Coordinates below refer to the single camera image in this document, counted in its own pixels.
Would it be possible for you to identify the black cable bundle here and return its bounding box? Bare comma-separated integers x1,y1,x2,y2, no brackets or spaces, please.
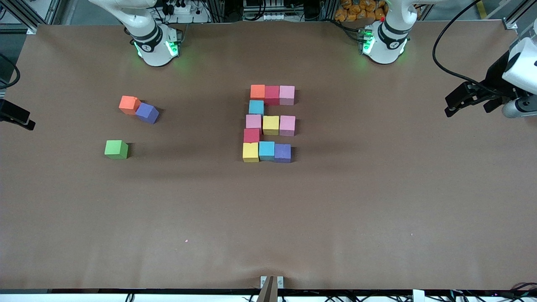
413,282,537,302

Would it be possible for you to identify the metal equipment rack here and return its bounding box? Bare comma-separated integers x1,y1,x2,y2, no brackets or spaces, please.
242,0,296,21

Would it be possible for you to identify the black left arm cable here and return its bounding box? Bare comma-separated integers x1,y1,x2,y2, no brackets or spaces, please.
432,0,504,91

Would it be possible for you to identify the aluminium frame profile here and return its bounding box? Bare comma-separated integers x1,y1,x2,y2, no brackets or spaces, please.
0,0,57,35
501,0,537,31

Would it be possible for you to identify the green foam cube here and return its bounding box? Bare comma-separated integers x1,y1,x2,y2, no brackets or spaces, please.
104,140,129,160

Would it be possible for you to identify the pile of orange toy fruit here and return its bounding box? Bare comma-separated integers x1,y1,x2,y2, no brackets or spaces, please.
334,0,386,22

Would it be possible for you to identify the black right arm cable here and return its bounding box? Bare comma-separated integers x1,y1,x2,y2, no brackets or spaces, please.
0,54,21,89

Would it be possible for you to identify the brown wooden post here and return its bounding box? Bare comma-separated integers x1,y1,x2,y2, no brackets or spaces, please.
256,276,279,302

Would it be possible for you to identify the brown table mat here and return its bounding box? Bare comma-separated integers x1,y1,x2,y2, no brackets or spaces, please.
0,20,537,291

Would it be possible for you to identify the white power strip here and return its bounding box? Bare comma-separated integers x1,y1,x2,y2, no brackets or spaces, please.
162,0,210,23

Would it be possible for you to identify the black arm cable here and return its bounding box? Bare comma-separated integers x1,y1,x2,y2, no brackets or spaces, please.
0,54,21,89
432,0,504,91

